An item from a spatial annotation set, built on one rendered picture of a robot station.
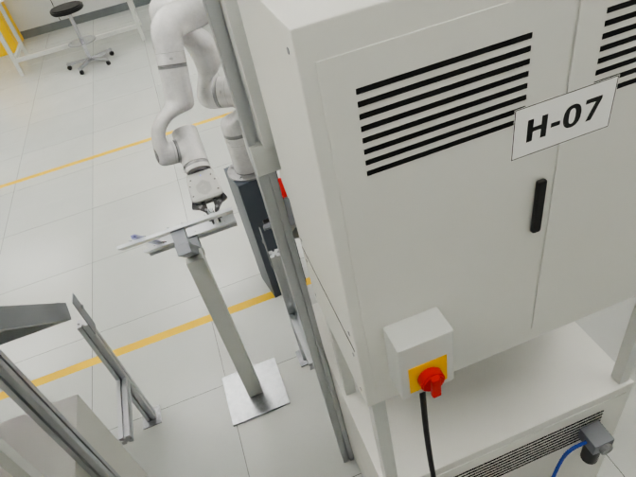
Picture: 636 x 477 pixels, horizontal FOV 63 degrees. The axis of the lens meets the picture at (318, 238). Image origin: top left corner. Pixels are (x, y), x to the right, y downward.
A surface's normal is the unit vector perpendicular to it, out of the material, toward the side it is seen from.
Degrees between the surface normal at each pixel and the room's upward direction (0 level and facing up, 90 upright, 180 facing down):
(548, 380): 0
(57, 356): 0
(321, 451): 0
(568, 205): 90
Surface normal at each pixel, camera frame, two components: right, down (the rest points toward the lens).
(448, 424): -0.17, -0.74
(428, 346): 0.32, 0.58
